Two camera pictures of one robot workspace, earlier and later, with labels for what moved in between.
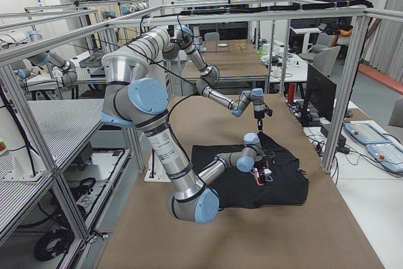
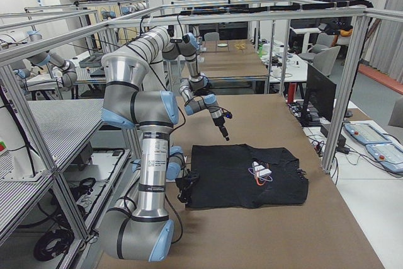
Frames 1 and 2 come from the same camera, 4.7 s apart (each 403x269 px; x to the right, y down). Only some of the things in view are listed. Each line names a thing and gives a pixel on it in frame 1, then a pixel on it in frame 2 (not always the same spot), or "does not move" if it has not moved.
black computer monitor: (321, 93) does not move
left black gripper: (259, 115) -> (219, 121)
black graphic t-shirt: (288, 185) does not move
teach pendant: (366, 133) does not move
